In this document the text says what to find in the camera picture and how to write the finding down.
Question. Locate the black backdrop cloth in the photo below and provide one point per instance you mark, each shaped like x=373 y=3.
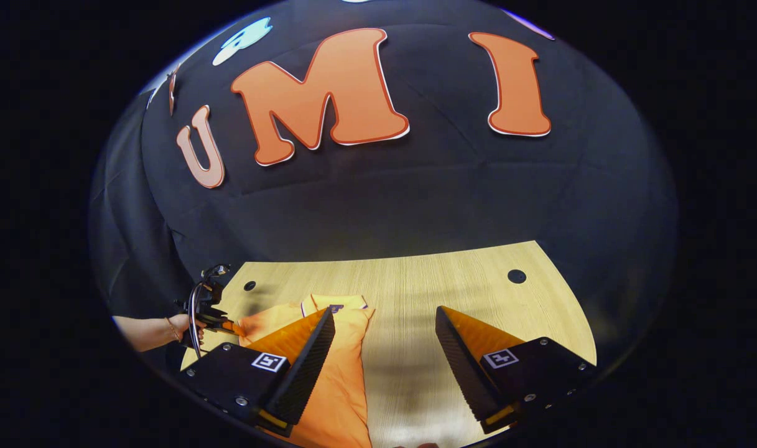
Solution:
x=415 y=199

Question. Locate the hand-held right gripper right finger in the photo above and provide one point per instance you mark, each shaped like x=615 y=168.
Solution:
x=465 y=373

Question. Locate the orange T-shirt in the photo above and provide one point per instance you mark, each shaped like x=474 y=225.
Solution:
x=347 y=386

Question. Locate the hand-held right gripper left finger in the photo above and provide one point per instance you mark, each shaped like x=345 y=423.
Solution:
x=303 y=373

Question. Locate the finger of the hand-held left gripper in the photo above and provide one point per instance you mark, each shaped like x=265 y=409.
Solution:
x=234 y=327

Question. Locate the dark grey side cloth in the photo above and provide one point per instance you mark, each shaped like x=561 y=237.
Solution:
x=129 y=218

